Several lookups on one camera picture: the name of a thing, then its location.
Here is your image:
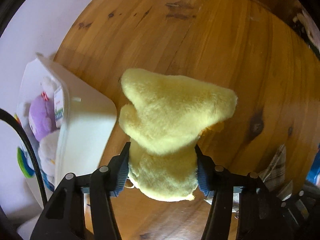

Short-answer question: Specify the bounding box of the plaid fabric bow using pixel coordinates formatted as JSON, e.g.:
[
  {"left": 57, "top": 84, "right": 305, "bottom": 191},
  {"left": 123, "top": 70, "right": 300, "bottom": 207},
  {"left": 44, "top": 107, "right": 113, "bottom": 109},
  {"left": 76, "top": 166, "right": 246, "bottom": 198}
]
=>
[{"left": 259, "top": 144, "right": 293, "bottom": 202}]

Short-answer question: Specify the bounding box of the blue rainbow plush toy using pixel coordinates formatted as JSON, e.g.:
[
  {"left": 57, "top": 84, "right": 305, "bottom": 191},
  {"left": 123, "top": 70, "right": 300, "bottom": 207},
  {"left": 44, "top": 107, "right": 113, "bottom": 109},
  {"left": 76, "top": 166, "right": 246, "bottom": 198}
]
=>
[{"left": 14, "top": 114, "right": 54, "bottom": 192}]

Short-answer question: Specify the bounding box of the white bear plush toy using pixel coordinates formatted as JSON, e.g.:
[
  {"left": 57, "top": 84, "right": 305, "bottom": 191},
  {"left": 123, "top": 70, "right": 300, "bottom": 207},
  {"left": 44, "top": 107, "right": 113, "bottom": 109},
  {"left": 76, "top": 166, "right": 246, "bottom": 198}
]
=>
[{"left": 38, "top": 129, "right": 60, "bottom": 178}]

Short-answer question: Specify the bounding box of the purple plush toy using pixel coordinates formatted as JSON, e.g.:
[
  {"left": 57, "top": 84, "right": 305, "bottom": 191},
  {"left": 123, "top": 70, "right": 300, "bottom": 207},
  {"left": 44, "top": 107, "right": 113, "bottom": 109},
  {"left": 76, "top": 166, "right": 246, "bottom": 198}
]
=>
[{"left": 28, "top": 76, "right": 58, "bottom": 142}]

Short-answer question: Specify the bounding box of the white green medicine box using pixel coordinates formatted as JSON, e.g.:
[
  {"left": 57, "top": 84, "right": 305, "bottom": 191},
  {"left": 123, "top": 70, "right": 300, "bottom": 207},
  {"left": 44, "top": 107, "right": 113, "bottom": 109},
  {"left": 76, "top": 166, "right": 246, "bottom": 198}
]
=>
[{"left": 54, "top": 87, "right": 64, "bottom": 128}]

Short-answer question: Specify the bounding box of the yellow plush toy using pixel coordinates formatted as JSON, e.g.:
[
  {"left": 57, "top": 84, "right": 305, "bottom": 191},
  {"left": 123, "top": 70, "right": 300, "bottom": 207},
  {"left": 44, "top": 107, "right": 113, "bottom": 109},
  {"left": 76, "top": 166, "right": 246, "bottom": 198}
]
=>
[{"left": 119, "top": 68, "right": 238, "bottom": 202}]

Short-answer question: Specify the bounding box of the white plastic storage bin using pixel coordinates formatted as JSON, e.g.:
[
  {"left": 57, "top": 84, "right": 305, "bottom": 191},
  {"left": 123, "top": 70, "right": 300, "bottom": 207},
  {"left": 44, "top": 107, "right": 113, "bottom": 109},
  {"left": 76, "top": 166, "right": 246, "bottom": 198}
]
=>
[{"left": 16, "top": 53, "right": 118, "bottom": 209}]

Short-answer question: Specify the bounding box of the wooden bedside table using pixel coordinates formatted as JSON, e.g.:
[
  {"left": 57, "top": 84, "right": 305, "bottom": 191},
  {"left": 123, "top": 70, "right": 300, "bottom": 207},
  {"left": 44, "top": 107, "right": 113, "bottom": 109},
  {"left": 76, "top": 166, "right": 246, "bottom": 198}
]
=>
[{"left": 53, "top": 0, "right": 320, "bottom": 240}]

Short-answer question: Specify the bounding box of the black cable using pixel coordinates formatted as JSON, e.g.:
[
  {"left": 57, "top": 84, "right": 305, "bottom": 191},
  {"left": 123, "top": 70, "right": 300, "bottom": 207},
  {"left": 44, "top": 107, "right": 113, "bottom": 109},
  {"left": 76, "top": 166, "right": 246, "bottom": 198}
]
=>
[{"left": 0, "top": 108, "right": 48, "bottom": 208}]

